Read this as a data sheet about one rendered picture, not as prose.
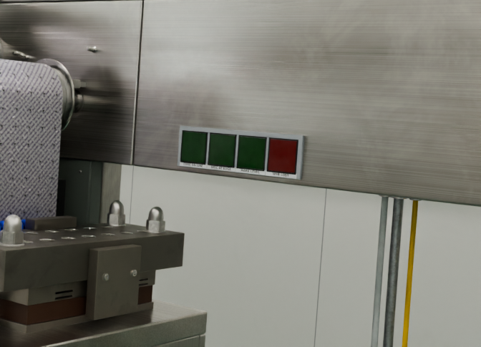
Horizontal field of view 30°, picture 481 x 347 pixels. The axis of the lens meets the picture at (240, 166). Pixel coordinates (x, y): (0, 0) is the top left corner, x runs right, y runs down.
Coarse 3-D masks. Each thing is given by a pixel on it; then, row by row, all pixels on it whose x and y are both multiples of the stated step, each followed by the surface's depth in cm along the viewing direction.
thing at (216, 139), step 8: (216, 136) 150; (224, 136) 149; (232, 136) 148; (216, 144) 150; (224, 144) 149; (232, 144) 148; (216, 152) 150; (224, 152) 149; (232, 152) 148; (216, 160) 150; (224, 160) 149; (232, 160) 148
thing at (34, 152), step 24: (0, 144) 149; (24, 144) 153; (48, 144) 158; (0, 168) 149; (24, 168) 154; (48, 168) 158; (0, 192) 150; (24, 192) 154; (48, 192) 158; (0, 216) 150; (24, 216) 155; (48, 216) 159
